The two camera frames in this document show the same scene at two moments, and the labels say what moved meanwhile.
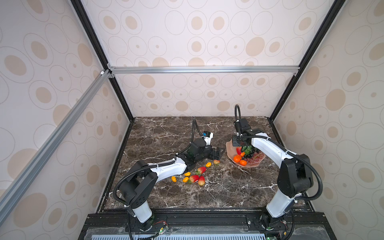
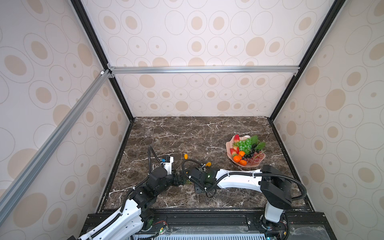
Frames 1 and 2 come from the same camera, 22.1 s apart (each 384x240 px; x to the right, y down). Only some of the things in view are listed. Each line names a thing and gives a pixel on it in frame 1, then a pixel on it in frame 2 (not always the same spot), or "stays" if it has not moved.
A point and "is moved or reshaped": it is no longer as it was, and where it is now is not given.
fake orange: (243, 162) stays
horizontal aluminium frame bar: (201, 69) stays
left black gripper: (211, 150) → (177, 182)
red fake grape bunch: (256, 156) stays
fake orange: (237, 158) stays
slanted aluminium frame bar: (12, 193) stays
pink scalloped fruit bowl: (232, 151) is moved or reshaped
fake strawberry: (202, 169) is moved or reshaped
